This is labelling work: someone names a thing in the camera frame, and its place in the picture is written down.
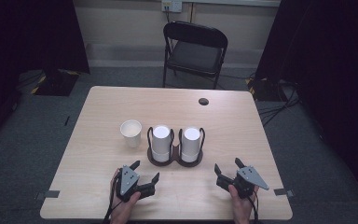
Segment grey tape strip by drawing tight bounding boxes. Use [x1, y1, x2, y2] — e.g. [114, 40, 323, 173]
[34, 189, 62, 201]
[273, 188, 295, 199]

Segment white wall socket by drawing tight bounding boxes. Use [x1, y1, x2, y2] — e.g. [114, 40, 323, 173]
[160, 0, 184, 14]

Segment dark double cup holder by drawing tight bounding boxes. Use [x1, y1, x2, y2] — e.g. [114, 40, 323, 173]
[146, 125, 206, 168]

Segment dark curtain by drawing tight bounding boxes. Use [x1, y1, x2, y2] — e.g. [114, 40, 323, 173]
[254, 0, 358, 209]
[0, 0, 91, 150]

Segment stack of white paper cups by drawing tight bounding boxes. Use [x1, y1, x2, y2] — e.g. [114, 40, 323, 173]
[151, 124, 172, 163]
[180, 126, 202, 163]

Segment black floor cables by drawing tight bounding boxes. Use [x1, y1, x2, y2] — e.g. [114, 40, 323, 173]
[256, 78, 303, 128]

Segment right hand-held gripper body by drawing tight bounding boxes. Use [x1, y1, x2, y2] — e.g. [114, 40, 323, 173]
[215, 165, 270, 200]

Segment hand-held gripper cable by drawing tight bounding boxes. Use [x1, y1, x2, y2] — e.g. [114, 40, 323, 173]
[102, 175, 120, 224]
[247, 192, 260, 224]

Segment left hand-held gripper cable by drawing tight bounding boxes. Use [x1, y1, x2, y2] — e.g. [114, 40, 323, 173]
[102, 175, 120, 224]

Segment person's left hand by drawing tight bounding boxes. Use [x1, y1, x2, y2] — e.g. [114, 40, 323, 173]
[109, 168, 142, 224]

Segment right hand-held gripper cable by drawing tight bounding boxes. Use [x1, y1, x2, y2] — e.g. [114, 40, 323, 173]
[247, 192, 260, 224]

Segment single white paper cup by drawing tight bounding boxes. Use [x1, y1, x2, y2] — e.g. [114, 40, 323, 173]
[119, 119, 144, 148]

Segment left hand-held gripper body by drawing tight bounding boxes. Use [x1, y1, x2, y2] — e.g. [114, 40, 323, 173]
[115, 164, 157, 203]

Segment black stand base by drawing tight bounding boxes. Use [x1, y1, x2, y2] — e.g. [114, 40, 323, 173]
[244, 77, 293, 103]
[30, 68, 81, 97]

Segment person's right hand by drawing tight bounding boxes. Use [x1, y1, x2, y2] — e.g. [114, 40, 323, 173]
[227, 184, 260, 224]

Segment black folding chair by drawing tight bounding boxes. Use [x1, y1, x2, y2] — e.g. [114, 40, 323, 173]
[162, 21, 229, 91]

